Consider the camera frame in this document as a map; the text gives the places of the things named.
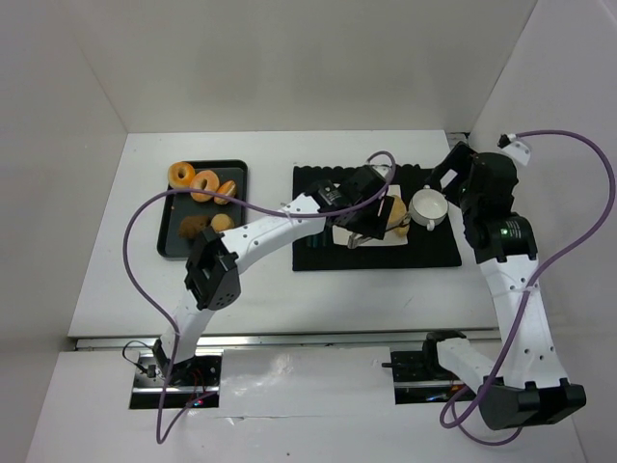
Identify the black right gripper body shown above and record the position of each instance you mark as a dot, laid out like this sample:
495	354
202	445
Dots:
453	164

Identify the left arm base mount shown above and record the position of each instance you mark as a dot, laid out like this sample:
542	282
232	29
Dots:
198	385

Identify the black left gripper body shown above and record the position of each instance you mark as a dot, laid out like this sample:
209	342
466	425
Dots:
381	218

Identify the black placemat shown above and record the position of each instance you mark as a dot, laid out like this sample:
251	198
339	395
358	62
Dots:
425	249

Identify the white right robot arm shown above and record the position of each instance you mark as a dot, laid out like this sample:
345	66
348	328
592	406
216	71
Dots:
526	385

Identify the metal tongs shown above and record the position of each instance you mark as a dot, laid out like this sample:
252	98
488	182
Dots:
359	237

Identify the long golden bread loaf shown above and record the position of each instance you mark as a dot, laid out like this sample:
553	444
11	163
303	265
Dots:
398	222

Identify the glazed ring donut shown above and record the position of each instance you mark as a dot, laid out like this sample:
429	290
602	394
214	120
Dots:
181	175
203	183

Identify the round yellow bun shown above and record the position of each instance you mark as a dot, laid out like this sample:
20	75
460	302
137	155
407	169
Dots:
222	222

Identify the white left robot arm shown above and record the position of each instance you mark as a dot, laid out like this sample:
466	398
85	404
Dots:
218	259

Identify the metal rail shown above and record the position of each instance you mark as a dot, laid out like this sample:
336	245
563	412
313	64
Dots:
297	339

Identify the orange glazed bread roll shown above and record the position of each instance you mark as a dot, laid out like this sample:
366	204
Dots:
226	191

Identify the dark brown bread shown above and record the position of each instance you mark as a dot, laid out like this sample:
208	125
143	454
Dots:
191	226

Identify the white cup with handle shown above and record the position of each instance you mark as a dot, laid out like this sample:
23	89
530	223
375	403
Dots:
428	208

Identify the white square plate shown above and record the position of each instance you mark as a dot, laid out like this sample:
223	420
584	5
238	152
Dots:
391	239

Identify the dark grey serving tray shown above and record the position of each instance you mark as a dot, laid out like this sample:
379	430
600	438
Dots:
177	207

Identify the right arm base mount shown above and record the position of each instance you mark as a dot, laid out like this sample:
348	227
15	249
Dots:
417	377

